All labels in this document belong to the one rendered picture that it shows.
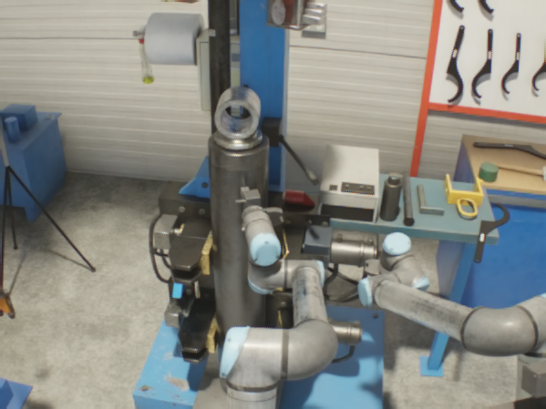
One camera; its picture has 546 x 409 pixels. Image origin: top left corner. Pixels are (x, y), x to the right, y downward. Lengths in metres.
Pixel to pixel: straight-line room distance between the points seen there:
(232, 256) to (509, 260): 1.74
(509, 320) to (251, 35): 1.46
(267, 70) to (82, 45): 2.33
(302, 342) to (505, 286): 2.34
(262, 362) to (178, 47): 1.86
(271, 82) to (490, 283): 1.82
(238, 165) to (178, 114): 2.41
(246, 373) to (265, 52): 1.39
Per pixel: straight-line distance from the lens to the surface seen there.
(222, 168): 1.97
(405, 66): 3.96
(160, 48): 2.82
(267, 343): 1.24
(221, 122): 1.93
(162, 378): 2.95
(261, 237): 1.70
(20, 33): 4.64
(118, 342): 3.32
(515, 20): 3.94
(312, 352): 1.26
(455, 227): 2.42
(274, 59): 2.28
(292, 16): 1.69
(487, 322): 1.37
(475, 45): 3.93
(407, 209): 2.39
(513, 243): 3.28
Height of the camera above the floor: 2.40
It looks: 34 degrees down
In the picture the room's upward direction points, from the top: 1 degrees clockwise
